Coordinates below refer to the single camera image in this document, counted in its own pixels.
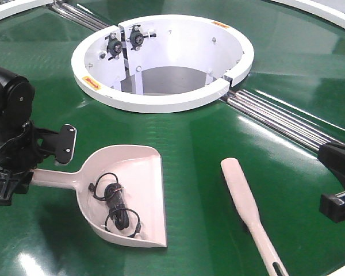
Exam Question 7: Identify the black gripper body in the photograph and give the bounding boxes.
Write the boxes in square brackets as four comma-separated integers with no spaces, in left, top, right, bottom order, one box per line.
[0,121,59,173]

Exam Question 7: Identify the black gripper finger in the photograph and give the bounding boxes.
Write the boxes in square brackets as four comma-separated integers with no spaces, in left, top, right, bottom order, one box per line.
[317,143,345,188]
[319,191,345,223]
[0,168,32,206]
[55,124,77,165]

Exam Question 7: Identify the black usb cable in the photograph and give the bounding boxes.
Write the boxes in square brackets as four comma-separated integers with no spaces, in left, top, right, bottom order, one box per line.
[88,171,141,238]

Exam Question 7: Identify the pink plastic dustpan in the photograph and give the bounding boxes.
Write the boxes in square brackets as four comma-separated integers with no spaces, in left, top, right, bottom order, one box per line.
[31,145,167,248]

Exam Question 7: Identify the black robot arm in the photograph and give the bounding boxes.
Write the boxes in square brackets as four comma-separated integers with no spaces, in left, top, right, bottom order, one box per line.
[0,67,76,206]

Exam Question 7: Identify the green conveyor belt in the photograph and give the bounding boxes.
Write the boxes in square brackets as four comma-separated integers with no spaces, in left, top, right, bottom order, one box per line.
[0,1,345,275]

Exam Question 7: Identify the white outer conveyor rim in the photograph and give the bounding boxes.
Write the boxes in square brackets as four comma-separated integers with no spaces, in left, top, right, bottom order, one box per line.
[0,0,345,30]

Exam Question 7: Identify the steel transfer rollers near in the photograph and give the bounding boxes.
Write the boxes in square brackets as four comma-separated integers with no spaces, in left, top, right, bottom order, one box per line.
[223,90,341,152]

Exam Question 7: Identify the steel transfer rollers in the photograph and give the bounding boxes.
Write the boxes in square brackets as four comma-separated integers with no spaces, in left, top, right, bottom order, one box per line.
[223,90,341,152]
[48,1,109,32]

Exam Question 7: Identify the black bearing left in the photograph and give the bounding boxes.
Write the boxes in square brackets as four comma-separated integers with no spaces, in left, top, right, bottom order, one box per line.
[105,33,123,61]

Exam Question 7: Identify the black bearing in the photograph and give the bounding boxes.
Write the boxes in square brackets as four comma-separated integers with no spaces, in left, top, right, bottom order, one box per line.
[105,33,123,61]
[126,25,157,51]

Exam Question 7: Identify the black bearing right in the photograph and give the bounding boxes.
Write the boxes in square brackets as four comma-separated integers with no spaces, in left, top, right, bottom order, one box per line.
[126,25,157,51]

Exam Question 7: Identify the steel transfer rollers far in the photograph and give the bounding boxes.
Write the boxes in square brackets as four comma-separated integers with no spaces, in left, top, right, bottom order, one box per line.
[48,1,109,32]

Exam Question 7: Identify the white inner conveyor ring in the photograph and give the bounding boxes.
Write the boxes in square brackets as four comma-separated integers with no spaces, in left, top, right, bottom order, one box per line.
[71,14,255,114]

